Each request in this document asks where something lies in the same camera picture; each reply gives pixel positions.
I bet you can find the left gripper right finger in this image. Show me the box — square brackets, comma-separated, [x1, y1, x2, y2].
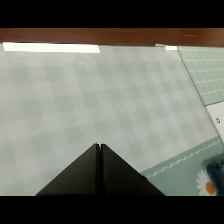
[99, 143, 166, 197]

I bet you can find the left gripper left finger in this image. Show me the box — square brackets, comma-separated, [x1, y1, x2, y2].
[35, 142, 101, 197]

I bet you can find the dark blue garment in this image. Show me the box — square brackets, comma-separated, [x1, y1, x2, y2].
[204, 159, 224, 197]

